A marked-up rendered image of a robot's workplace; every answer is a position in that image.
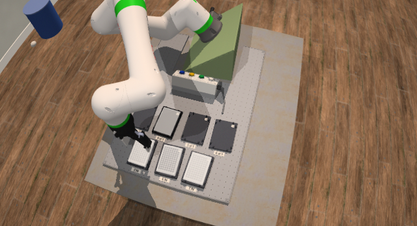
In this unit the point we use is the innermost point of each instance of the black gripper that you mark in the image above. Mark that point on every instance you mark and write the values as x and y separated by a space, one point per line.
138 136

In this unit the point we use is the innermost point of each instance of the white button panel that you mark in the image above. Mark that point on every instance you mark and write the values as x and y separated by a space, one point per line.
196 84

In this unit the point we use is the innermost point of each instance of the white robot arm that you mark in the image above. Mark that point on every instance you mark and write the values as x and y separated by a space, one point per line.
145 89

